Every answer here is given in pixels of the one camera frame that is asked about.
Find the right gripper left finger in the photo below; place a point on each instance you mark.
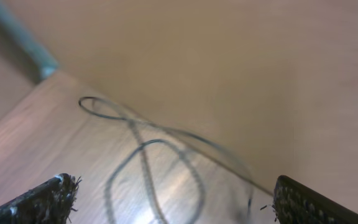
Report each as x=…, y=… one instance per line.
x=48, y=203

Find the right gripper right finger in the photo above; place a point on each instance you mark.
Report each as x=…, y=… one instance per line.
x=295, y=203

